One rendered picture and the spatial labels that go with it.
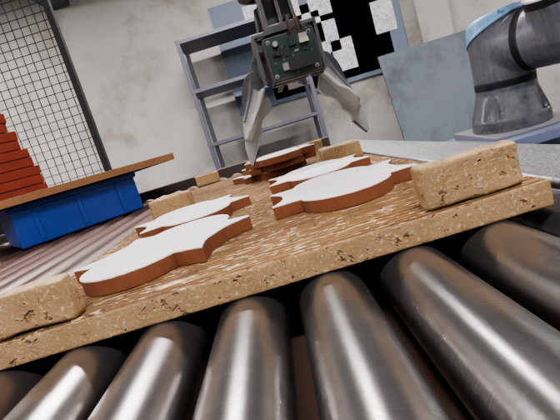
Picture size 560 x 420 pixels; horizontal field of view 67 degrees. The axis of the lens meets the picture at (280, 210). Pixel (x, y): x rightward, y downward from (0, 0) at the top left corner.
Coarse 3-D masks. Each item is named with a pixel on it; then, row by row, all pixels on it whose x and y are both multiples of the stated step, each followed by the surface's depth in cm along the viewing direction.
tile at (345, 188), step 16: (320, 176) 45; (336, 176) 41; (352, 176) 38; (368, 176) 35; (384, 176) 33; (400, 176) 35; (288, 192) 40; (304, 192) 37; (320, 192) 34; (336, 192) 32; (352, 192) 31; (368, 192) 31; (384, 192) 32; (272, 208) 35; (288, 208) 35; (304, 208) 34; (320, 208) 32; (336, 208) 32
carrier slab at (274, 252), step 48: (240, 192) 64; (528, 192) 24; (240, 240) 31; (288, 240) 27; (336, 240) 24; (384, 240) 24; (432, 240) 24; (144, 288) 26; (192, 288) 24; (240, 288) 24; (48, 336) 24; (96, 336) 24
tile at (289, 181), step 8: (328, 160) 60; (336, 160) 56; (344, 160) 53; (352, 160) 50; (360, 160) 50; (368, 160) 50; (304, 168) 58; (312, 168) 55; (320, 168) 52; (328, 168) 49; (336, 168) 47; (344, 168) 48; (288, 176) 55; (296, 176) 52; (304, 176) 49; (312, 176) 47; (272, 184) 51; (280, 184) 50; (288, 184) 50; (296, 184) 49; (272, 192) 51
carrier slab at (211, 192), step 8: (312, 160) 82; (240, 176) 99; (280, 176) 70; (208, 184) 104; (216, 184) 96; (224, 184) 89; (232, 184) 82; (240, 184) 78; (248, 184) 73; (256, 184) 69; (264, 184) 65; (192, 192) 92; (200, 192) 86; (208, 192) 80; (216, 192) 76; (224, 192) 71; (232, 192) 67; (200, 200) 71; (208, 200) 67
